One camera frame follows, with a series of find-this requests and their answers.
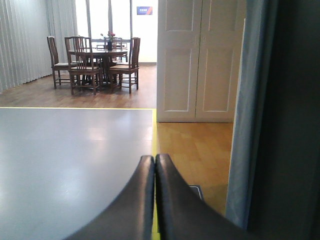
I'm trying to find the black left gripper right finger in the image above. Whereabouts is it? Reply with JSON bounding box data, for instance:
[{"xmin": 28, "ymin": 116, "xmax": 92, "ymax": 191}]
[{"xmin": 155, "ymin": 154, "xmax": 256, "ymax": 240}]

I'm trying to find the wooden dining table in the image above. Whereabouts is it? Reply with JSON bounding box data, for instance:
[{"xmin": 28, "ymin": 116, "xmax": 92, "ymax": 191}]
[{"xmin": 93, "ymin": 48, "xmax": 128, "ymax": 87}]

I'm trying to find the open white fridge door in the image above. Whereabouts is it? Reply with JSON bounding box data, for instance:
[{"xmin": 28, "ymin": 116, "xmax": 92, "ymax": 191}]
[{"xmin": 225, "ymin": 0, "xmax": 320, "ymax": 240}]

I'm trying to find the wooden dining chair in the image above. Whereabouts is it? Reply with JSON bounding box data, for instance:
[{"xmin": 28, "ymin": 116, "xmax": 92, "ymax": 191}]
[
  {"xmin": 46, "ymin": 36, "xmax": 71, "ymax": 89},
  {"xmin": 108, "ymin": 37, "xmax": 141, "ymax": 94},
  {"xmin": 64, "ymin": 36, "xmax": 102, "ymax": 95}
]

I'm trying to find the wooden dining chair far left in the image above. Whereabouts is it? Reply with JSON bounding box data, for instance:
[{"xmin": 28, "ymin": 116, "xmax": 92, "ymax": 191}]
[{"xmin": 46, "ymin": 36, "xmax": 71, "ymax": 89}]

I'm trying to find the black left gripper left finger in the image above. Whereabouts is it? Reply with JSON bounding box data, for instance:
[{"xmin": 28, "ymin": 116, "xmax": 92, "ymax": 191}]
[{"xmin": 66, "ymin": 155, "xmax": 155, "ymax": 240}]

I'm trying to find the grey folding curtain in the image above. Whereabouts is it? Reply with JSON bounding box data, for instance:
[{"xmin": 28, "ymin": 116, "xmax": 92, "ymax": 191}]
[{"xmin": 0, "ymin": 0, "xmax": 77, "ymax": 91}]

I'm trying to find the blue wall sign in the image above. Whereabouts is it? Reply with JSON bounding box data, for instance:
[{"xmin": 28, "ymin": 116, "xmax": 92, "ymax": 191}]
[{"xmin": 136, "ymin": 6, "xmax": 153, "ymax": 16}]

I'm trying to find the flower vase on table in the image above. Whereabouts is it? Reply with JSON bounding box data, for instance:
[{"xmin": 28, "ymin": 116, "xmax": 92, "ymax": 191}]
[{"xmin": 100, "ymin": 31, "xmax": 115, "ymax": 51}]

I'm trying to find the wooden dining chair front left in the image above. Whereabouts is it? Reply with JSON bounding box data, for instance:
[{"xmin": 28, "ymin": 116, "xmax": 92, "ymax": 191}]
[{"xmin": 64, "ymin": 36, "xmax": 102, "ymax": 95}]

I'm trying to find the white panelled cabinet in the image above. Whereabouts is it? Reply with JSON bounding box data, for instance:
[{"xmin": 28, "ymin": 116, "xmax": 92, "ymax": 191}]
[{"xmin": 156, "ymin": 0, "xmax": 246, "ymax": 123}]

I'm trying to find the wooden dining chair front right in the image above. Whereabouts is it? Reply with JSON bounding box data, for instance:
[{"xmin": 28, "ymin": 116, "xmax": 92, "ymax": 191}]
[{"xmin": 108, "ymin": 37, "xmax": 141, "ymax": 94}]

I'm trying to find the dark floor sticker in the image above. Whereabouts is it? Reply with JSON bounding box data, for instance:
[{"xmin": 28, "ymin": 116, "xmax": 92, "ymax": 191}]
[{"xmin": 189, "ymin": 185, "xmax": 204, "ymax": 200}]

